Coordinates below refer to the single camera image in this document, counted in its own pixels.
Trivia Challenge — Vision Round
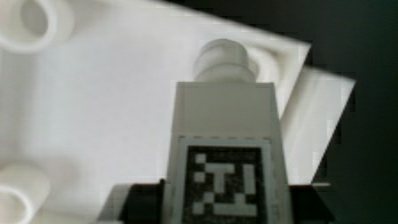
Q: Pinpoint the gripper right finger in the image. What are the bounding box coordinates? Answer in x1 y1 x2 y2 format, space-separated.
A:
290 184 337 224

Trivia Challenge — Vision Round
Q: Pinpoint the white right obstacle bar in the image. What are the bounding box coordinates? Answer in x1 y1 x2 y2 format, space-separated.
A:
282 67 356 185

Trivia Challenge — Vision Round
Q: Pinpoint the white square tabletop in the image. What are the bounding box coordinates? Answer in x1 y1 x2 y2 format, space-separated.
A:
0 0 310 224

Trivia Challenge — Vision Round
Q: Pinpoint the white leg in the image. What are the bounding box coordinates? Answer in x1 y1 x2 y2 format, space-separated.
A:
162 39 294 224

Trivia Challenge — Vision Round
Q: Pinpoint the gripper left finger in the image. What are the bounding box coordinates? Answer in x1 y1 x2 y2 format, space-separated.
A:
118 180 166 224

